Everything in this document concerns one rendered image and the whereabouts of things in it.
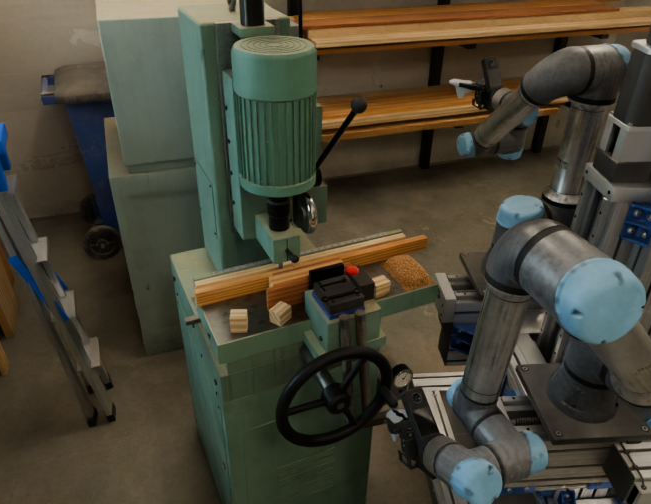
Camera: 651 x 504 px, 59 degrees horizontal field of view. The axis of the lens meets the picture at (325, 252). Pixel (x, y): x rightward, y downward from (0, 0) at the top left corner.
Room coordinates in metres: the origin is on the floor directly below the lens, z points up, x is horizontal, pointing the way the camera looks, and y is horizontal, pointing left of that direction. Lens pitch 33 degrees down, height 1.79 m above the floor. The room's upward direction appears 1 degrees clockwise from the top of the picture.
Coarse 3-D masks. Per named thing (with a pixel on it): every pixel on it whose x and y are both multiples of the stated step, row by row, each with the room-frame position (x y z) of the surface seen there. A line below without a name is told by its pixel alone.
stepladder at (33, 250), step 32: (0, 128) 1.59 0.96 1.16; (0, 160) 1.61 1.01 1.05; (0, 192) 1.49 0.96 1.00; (0, 224) 1.46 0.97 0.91; (32, 256) 1.49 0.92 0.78; (32, 288) 1.47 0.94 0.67; (64, 288) 1.66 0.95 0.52; (64, 320) 1.49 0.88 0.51; (64, 352) 1.49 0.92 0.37; (96, 352) 1.60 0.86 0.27; (96, 384) 1.49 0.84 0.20; (96, 416) 1.50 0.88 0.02
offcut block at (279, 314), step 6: (276, 306) 1.06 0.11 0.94; (282, 306) 1.06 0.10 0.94; (288, 306) 1.06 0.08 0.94; (270, 312) 1.05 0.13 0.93; (276, 312) 1.04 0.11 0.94; (282, 312) 1.04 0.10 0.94; (288, 312) 1.06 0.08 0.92; (270, 318) 1.05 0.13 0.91; (276, 318) 1.04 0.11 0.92; (282, 318) 1.04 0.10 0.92; (288, 318) 1.06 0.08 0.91; (276, 324) 1.04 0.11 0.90; (282, 324) 1.04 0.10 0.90
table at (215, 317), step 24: (432, 288) 1.21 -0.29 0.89; (216, 312) 1.08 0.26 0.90; (264, 312) 1.08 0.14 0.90; (384, 312) 1.15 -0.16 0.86; (216, 336) 0.99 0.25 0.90; (240, 336) 0.99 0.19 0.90; (264, 336) 1.01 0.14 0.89; (288, 336) 1.03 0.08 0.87; (312, 336) 1.03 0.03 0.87; (384, 336) 1.04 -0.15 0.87
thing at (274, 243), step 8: (256, 216) 1.26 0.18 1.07; (264, 216) 1.26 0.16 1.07; (256, 224) 1.26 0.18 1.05; (264, 224) 1.22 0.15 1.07; (256, 232) 1.26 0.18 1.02; (264, 232) 1.20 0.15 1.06; (272, 232) 1.18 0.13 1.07; (280, 232) 1.18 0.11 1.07; (288, 232) 1.18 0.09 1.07; (296, 232) 1.18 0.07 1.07; (264, 240) 1.20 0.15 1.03; (272, 240) 1.15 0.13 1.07; (280, 240) 1.15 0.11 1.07; (288, 240) 1.16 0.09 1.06; (296, 240) 1.17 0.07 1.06; (264, 248) 1.21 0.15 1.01; (272, 248) 1.15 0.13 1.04; (280, 248) 1.15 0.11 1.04; (288, 248) 1.16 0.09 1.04; (296, 248) 1.17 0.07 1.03; (272, 256) 1.15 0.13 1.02; (280, 256) 1.15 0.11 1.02; (288, 256) 1.16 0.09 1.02
